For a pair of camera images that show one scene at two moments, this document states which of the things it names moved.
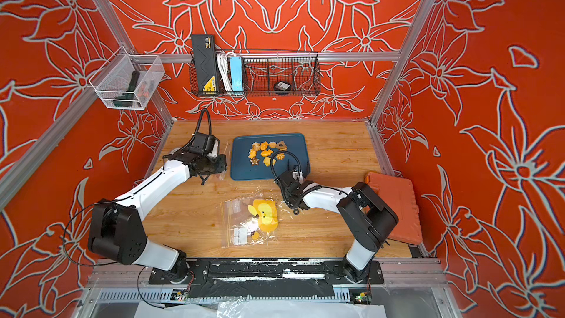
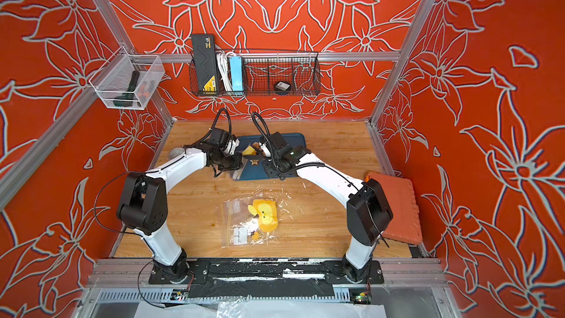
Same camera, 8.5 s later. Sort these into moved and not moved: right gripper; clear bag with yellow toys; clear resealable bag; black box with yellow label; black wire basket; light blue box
Moved: right gripper; clear resealable bag
Not moved: light blue box; clear bag with yellow toys; black box with yellow label; black wire basket
